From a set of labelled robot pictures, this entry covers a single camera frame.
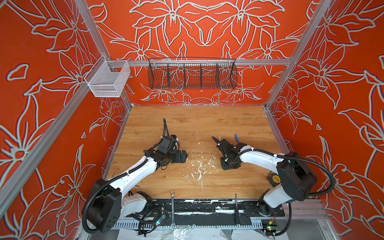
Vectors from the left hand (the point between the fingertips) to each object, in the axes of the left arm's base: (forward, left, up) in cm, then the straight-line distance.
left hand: (180, 154), depth 84 cm
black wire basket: (+48, -4, +23) cm, 53 cm away
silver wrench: (-32, +1, -8) cm, 33 cm away
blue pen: (+18, -37, -7) cm, 41 cm away
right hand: (-2, -26, -8) cm, 27 cm away
